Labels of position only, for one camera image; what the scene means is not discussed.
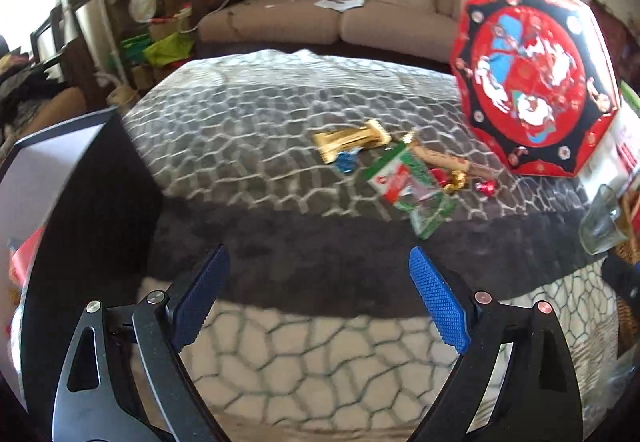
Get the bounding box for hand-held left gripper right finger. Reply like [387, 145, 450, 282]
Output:
[407, 246, 596, 442]

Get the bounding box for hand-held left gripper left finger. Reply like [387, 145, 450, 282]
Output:
[51, 244, 233, 442]

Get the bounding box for gold foil snack packet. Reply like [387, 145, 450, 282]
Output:
[312, 119, 391, 166]

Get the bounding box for red octagonal festive tin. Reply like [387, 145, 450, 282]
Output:
[449, 0, 622, 180]

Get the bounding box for gold wrapped candy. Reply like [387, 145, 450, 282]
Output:
[444, 170, 471, 196]

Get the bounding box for green red white packet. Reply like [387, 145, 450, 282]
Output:
[362, 142, 459, 241]

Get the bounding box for black box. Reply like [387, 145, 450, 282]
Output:
[0, 107, 164, 415]

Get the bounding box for beige paper stick wrapper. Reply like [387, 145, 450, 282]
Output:
[399, 132, 502, 179]

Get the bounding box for blue wrapped candy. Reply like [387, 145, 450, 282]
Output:
[334, 149, 359, 173]

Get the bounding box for clear glass cup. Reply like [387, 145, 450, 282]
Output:
[578, 184, 632, 256]

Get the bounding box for grey patterned blanket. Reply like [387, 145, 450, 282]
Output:
[119, 49, 628, 442]

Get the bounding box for white box with red print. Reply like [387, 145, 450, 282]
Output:
[581, 111, 640, 199]

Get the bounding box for green plastic bag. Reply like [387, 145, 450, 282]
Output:
[142, 31, 196, 69]

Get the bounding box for black chair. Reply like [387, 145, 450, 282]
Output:
[29, 0, 110, 109]

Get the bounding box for white fan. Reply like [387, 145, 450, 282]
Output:
[128, 0, 157, 21]

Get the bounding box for white papers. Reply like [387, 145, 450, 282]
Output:
[314, 0, 366, 13]

